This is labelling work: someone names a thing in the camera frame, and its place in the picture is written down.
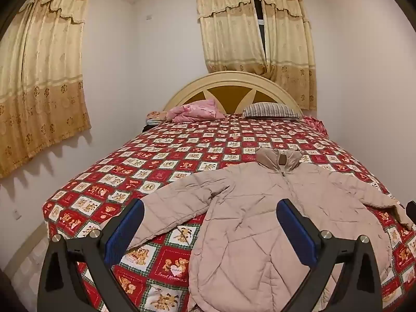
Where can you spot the red teddy bear bedspread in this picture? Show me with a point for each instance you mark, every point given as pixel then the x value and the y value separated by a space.
pixel 163 155

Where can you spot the white wall socket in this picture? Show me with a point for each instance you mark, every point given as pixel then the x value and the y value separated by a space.
pixel 16 214

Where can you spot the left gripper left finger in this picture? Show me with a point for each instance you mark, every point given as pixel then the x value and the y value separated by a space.
pixel 61 288

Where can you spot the striped pillow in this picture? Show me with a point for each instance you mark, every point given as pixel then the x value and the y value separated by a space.
pixel 270 110

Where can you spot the window left gold curtain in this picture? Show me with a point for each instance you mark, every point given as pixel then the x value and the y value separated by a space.
pixel 231 37

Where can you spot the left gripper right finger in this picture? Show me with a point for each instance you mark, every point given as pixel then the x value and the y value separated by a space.
pixel 358 287

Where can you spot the cream arched wooden headboard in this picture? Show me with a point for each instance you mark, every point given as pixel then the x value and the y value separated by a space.
pixel 233 91

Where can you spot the floral folded cloth pile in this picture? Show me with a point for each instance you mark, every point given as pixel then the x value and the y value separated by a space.
pixel 156 118

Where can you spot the red cloth at bedside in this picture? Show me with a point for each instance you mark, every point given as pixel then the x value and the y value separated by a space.
pixel 315 124

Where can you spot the window right gold curtain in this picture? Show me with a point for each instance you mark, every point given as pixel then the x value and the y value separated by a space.
pixel 290 57

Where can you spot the window gold curtain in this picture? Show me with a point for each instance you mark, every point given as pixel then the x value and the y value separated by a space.
pixel 290 57
pixel 231 37

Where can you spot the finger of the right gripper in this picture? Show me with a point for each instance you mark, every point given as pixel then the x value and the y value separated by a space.
pixel 411 210

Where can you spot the left wall gold curtain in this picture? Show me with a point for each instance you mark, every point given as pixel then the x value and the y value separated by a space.
pixel 42 94

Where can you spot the beige quilted puffer jacket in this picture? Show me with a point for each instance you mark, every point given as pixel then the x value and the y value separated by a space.
pixel 241 260

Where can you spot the pink folded blanket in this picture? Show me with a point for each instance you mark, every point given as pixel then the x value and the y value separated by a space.
pixel 194 112

